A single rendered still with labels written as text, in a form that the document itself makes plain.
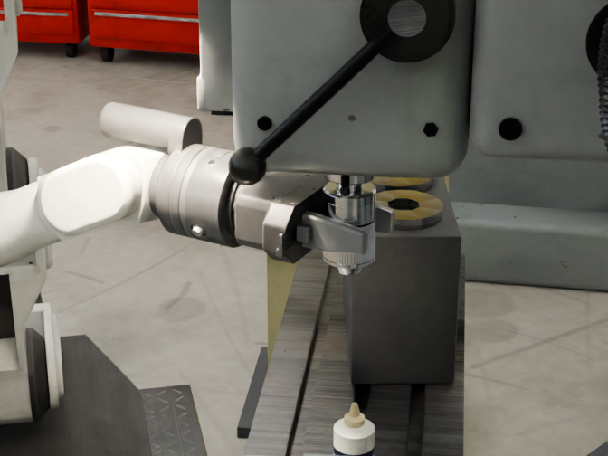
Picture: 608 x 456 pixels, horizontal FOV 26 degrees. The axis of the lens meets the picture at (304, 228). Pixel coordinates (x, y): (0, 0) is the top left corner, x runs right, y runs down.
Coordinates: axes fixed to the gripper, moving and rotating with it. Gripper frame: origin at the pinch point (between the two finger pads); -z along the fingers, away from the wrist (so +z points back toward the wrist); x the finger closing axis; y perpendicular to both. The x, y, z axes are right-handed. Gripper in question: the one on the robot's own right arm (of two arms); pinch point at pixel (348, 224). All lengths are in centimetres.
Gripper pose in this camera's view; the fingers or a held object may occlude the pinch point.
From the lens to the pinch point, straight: 117.2
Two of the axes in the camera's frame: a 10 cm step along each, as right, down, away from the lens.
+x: 4.7, -3.5, 8.1
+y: -0.1, 9.1, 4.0
